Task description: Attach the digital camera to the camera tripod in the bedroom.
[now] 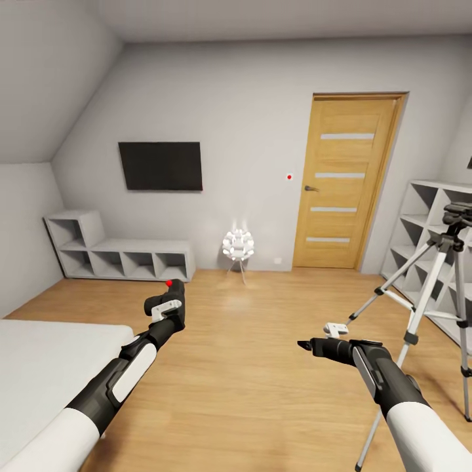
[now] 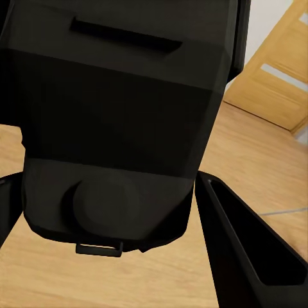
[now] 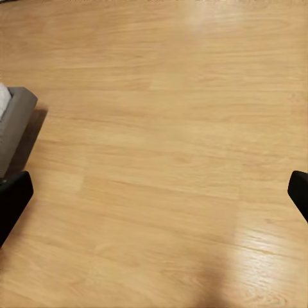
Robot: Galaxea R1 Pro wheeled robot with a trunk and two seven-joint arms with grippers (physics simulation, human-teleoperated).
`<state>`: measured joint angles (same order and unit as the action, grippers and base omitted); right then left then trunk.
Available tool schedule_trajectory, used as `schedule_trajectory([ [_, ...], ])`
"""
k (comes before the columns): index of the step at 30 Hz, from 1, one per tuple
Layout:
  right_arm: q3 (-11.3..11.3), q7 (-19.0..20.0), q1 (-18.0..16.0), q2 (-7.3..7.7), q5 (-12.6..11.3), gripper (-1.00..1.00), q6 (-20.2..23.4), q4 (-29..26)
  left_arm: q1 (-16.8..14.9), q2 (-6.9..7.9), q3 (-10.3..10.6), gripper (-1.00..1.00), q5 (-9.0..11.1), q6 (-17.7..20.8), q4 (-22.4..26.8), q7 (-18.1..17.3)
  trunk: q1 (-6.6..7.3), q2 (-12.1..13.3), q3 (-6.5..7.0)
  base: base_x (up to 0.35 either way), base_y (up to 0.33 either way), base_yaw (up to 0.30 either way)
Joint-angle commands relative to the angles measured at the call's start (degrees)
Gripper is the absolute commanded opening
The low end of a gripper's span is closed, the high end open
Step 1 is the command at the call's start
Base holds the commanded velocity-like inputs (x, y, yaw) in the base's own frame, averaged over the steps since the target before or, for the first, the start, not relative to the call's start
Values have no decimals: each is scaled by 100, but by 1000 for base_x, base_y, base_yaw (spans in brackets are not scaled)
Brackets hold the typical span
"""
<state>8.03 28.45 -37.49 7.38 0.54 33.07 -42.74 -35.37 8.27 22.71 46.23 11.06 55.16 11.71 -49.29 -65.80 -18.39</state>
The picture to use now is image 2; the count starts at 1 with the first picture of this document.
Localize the digital camera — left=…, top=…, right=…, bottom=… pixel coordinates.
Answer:
left=0, top=0, right=251, bottom=257

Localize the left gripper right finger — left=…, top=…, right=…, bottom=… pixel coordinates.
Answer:
left=194, top=171, right=308, bottom=308

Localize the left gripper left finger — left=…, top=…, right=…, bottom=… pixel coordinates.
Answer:
left=0, top=171, right=23, bottom=247

